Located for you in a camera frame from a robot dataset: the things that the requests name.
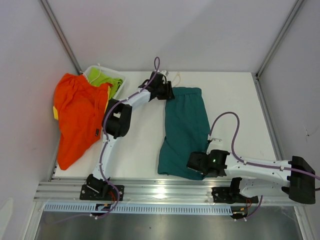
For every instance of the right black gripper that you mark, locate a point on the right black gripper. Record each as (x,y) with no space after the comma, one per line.
(207,154)

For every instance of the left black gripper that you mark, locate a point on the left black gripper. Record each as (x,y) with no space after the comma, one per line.
(168,94)

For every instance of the teal green shorts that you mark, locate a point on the teal green shorts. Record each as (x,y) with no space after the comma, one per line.
(186,127)

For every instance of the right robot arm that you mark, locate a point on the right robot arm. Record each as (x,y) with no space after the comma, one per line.
(253,178)

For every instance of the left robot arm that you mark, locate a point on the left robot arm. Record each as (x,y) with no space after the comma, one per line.
(115,125)

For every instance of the lime green shorts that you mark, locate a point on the lime green shorts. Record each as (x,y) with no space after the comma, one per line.
(96,78)

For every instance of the orange shorts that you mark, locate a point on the orange shorts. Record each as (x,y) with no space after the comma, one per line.
(81,108)

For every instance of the yellow shorts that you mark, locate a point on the yellow shorts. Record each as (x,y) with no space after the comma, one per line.
(55,113)

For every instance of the white plastic basket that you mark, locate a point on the white plastic basket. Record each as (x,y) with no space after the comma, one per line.
(109,72)

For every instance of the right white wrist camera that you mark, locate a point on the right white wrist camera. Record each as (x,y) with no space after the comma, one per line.
(212,141)

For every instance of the aluminium mounting rail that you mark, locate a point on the aluminium mounting rail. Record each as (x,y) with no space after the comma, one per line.
(136,191)

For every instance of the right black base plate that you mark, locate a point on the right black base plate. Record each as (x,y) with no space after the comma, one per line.
(224,196)

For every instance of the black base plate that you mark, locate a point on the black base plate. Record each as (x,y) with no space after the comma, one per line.
(224,196)
(108,193)

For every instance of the white slotted cable duct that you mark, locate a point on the white slotted cable duct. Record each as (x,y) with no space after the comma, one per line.
(123,208)

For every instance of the right aluminium frame post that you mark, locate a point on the right aluminium frame post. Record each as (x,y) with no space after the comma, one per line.
(285,27)

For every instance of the aluminium frame post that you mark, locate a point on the aluminium frame post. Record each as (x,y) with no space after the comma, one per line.
(285,27)
(46,7)

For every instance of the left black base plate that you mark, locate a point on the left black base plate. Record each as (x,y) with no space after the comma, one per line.
(108,193)

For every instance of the left aluminium frame post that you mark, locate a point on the left aluminium frame post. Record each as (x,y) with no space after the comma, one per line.
(46,7)

